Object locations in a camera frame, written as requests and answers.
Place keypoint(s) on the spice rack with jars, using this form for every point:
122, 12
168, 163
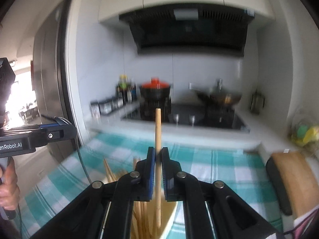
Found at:
109, 105

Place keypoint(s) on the small white spice jar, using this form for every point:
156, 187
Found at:
94, 107

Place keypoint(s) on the sauce bottles group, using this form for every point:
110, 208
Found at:
126, 90

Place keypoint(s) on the person's left hand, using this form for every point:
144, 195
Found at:
10, 192

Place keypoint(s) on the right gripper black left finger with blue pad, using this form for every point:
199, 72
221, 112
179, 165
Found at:
104, 210

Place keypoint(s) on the wooden cutting board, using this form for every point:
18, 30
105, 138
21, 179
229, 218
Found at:
295, 184

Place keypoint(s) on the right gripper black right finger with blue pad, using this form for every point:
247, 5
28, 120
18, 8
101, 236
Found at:
211, 210

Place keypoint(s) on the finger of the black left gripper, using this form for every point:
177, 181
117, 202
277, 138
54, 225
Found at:
60, 129

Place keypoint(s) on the glass french press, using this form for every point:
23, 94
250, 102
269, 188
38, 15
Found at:
257, 102

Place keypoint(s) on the cream utensil holder box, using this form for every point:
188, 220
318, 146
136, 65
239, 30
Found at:
143, 214

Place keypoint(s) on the teal checkered tablecloth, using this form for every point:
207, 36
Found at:
244, 173

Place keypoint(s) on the wok with glass lid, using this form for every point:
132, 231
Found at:
217, 95

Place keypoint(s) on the wooden chopstick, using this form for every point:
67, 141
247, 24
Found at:
158, 170

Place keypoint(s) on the stainless steel refrigerator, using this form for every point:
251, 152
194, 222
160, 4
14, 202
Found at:
49, 71

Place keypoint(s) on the black range hood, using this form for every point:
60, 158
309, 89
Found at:
189, 27

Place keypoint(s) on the black pot red lid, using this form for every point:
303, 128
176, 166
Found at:
155, 90

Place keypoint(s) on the plastic bag with yellow items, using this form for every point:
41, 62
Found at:
304, 131

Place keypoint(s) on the black gas stove top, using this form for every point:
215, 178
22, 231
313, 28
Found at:
190, 115

